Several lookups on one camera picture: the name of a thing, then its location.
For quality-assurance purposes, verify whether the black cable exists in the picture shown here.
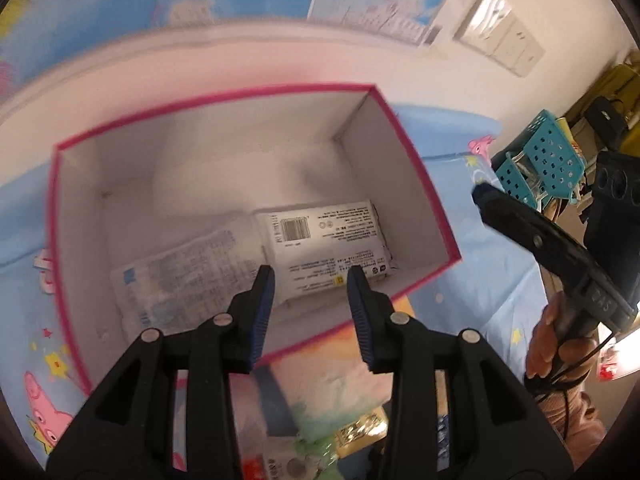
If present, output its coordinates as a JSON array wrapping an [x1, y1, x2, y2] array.
[[524, 330, 618, 443]]

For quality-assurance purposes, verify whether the gold foil packet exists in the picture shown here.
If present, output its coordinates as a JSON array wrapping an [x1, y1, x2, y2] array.
[[332, 407, 391, 456]]

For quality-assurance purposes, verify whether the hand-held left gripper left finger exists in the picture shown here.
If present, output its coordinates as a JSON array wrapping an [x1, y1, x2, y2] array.
[[46, 264, 277, 480]]

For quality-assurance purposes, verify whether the colourful wall map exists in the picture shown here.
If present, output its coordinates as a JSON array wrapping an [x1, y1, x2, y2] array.
[[0, 0, 328, 88]]

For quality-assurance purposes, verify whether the red and white paper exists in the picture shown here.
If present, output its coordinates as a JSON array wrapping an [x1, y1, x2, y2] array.
[[597, 345, 627, 382]]

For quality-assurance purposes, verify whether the pink storage box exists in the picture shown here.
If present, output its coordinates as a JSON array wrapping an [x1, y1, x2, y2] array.
[[48, 83, 464, 397]]

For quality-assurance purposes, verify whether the pastel tissue pack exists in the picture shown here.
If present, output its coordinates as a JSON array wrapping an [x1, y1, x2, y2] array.
[[227, 297, 418, 441]]

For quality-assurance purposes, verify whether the person's right hand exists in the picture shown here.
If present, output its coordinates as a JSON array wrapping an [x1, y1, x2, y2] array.
[[525, 302, 603, 387]]

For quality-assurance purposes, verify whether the blue cartoon bed sheet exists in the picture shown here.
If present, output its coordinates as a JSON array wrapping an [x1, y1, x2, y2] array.
[[0, 105, 556, 480]]

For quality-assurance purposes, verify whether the pale bed headboard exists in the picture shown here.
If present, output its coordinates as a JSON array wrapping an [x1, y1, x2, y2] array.
[[0, 22, 503, 186]]

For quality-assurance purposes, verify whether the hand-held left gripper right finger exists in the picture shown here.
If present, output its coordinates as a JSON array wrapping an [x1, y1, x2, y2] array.
[[346, 266, 575, 480]]

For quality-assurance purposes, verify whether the teal perforated basket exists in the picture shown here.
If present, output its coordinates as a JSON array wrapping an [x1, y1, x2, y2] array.
[[492, 110, 586, 211]]

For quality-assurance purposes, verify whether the person's right forearm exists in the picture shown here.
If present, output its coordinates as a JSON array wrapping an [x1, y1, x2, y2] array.
[[537, 387, 608, 466]]

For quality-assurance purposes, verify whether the white wet wipes pack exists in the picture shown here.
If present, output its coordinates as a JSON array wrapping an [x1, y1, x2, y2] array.
[[254, 200, 392, 306], [110, 227, 268, 331]]

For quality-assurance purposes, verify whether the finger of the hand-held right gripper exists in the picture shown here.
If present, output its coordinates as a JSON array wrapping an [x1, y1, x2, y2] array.
[[472, 183, 596, 286]]

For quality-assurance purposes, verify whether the white wall switch panel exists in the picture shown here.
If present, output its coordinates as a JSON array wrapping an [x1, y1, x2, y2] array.
[[452, 0, 546, 78]]

